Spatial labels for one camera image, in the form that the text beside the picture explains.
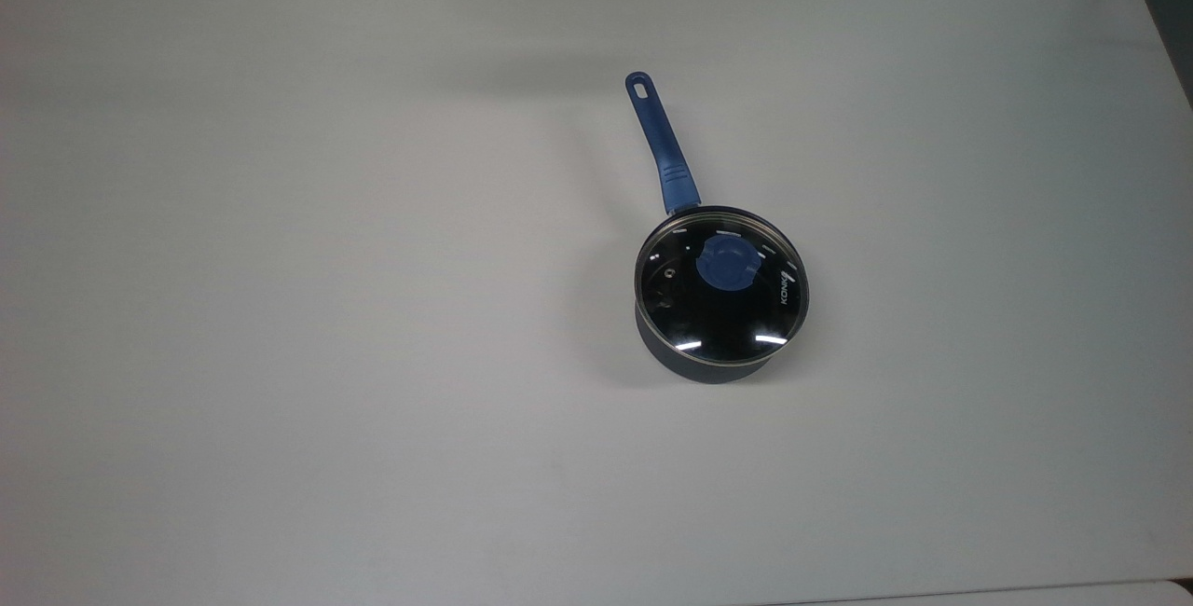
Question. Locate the glass lid with blue knob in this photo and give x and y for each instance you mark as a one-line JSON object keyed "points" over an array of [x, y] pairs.
{"points": [[722, 308]]}

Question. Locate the white adjacent table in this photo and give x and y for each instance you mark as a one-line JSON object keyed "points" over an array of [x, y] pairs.
{"points": [[1025, 595]]}

